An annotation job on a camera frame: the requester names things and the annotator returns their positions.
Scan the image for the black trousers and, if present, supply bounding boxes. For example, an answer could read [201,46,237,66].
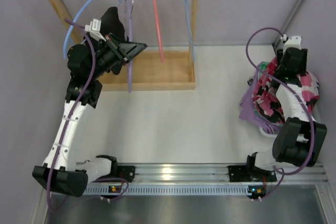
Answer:
[99,6,127,76]

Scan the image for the lilac plastic hanger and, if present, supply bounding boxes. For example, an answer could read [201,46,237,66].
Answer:
[125,0,134,93]

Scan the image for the light blue plastic hanger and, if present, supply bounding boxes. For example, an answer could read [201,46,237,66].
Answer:
[62,0,127,60]

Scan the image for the pink camouflage trousers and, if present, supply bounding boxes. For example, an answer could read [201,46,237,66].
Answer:
[252,58,320,126]

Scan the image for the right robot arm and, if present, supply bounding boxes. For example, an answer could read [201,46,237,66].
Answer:
[239,47,327,168]

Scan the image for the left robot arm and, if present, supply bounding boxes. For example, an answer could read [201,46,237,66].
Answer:
[32,33,147,197]

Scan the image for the pink plastic hanger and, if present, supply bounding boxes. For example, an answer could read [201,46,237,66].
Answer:
[152,0,164,62]

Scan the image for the wooden clothes rack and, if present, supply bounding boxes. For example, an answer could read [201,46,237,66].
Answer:
[49,0,198,91]

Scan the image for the purple garment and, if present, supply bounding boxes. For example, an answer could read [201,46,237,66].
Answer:
[239,70,281,133]

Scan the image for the green white garment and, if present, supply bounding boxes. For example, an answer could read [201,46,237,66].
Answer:
[258,61,269,71]

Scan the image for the white plastic basket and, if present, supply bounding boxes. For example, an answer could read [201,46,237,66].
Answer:
[259,127,277,139]

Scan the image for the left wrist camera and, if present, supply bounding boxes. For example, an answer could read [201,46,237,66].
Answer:
[84,18,107,41]

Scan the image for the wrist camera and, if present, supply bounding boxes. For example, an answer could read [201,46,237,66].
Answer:
[280,34,302,51]
[84,18,107,41]

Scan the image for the thin blue wire hanger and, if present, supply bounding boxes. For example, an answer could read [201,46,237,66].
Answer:
[184,0,195,61]

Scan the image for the aluminium mounting rail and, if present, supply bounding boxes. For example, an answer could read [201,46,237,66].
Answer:
[78,163,329,196]

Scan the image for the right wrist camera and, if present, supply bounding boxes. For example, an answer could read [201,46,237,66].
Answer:
[280,34,302,51]

